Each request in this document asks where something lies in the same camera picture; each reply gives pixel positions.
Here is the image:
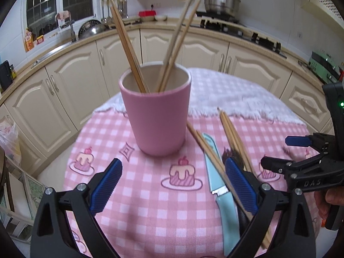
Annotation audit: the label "stainless steel pot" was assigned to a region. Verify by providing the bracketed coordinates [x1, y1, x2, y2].
[201, 0, 241, 18]

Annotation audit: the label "green appliance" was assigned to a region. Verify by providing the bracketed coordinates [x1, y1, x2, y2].
[307, 50, 344, 84]

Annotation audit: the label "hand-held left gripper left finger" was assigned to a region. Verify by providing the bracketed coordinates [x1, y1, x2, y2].
[30, 158, 123, 258]

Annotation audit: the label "pale checkered cloth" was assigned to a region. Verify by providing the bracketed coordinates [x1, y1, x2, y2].
[93, 67, 307, 126]

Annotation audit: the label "black gas stove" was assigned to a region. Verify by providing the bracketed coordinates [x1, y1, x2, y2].
[196, 11, 288, 59]

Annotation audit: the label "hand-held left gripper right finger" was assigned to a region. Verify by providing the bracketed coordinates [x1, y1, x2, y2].
[225, 157, 318, 258]

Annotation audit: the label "pink cup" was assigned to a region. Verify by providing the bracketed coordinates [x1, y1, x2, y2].
[119, 62, 192, 156]

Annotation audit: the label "barred window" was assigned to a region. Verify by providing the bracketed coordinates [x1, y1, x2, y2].
[25, 0, 95, 32]

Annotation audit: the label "pink checkered tablecloth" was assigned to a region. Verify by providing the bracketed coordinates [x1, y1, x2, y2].
[62, 107, 323, 258]

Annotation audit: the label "beige countertop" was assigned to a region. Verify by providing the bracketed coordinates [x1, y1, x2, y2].
[0, 18, 344, 108]

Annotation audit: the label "hanging utensil rack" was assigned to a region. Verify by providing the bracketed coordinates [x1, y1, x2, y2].
[99, 0, 130, 24]

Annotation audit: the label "steel sink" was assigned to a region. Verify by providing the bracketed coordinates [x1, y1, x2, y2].
[30, 41, 74, 69]

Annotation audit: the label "orange packet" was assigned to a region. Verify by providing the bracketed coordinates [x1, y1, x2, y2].
[24, 28, 36, 53]

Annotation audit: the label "person's right hand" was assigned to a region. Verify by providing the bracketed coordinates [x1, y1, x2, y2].
[315, 186, 344, 220]

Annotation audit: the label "steel wok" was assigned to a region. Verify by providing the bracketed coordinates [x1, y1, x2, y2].
[78, 20, 108, 40]

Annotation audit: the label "black countertop appliance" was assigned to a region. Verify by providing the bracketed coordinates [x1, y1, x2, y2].
[0, 60, 14, 92]

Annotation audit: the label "plastic bag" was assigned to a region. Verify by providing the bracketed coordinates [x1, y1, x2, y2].
[0, 119, 22, 167]

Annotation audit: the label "white rack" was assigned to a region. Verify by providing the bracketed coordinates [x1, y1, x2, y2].
[0, 150, 47, 246]

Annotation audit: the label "cream base cabinets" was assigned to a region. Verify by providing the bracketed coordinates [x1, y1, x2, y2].
[0, 28, 336, 178]

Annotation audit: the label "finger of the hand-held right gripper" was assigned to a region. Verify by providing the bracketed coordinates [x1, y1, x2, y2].
[285, 133, 337, 154]
[261, 151, 333, 177]

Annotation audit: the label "light blue knife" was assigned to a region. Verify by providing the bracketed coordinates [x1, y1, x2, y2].
[201, 133, 241, 258]

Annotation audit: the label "wooden chopstick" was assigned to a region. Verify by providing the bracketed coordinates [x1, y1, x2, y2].
[161, 0, 202, 92]
[217, 107, 249, 172]
[109, 5, 144, 94]
[196, 130, 270, 250]
[186, 122, 254, 221]
[111, 5, 150, 94]
[221, 111, 254, 174]

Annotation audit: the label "kitchen faucet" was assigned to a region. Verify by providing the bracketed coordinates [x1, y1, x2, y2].
[68, 20, 78, 44]

